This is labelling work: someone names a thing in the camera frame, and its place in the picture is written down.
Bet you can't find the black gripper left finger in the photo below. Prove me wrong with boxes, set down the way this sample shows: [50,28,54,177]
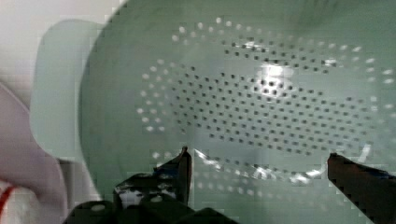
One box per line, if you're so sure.
[113,146,192,209]

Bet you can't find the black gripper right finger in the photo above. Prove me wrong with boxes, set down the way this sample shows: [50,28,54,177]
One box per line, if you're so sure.
[327,153,396,224]

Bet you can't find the mint green plastic strainer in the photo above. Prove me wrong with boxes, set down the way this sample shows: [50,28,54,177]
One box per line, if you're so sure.
[30,0,395,224]

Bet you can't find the grey round plate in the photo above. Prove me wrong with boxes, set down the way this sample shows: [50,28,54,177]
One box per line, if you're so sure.
[0,86,67,224]

